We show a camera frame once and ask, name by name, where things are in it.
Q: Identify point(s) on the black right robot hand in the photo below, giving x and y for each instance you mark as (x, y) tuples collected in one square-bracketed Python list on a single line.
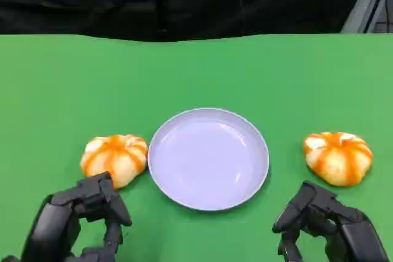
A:
[(353, 237)]

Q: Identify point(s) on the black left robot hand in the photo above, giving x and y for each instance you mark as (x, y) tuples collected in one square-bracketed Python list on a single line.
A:
[(55, 228)]

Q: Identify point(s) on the orange and white bread roll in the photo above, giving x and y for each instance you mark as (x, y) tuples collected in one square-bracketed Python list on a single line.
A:
[(337, 157), (113, 157)]

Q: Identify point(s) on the lilac plate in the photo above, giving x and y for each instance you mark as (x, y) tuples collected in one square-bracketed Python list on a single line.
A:
[(208, 157)]

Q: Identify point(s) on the green table cloth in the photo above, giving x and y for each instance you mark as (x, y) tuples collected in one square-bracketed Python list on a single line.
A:
[(196, 75)]

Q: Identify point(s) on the grey metal frame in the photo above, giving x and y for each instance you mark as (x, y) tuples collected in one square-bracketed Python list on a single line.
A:
[(359, 7)]

